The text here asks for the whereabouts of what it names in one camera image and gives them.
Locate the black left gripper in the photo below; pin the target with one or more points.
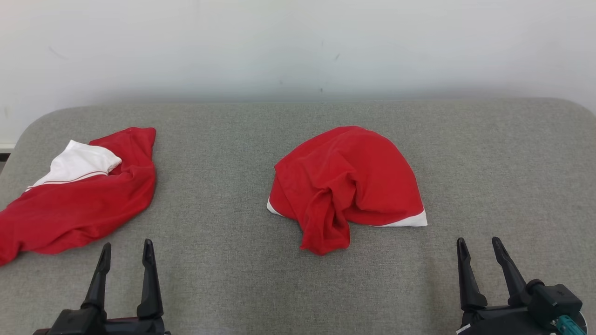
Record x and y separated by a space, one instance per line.
139 327

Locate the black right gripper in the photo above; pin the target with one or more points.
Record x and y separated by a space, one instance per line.
503 322

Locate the red white basketball jersey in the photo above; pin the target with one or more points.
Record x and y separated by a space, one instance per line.
84 209

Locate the red white-striped shorts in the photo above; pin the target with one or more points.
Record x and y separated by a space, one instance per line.
354 177

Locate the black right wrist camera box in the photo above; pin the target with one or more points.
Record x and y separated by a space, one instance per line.
554 300

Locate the teal right camera plug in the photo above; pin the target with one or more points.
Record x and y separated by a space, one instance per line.
570 325

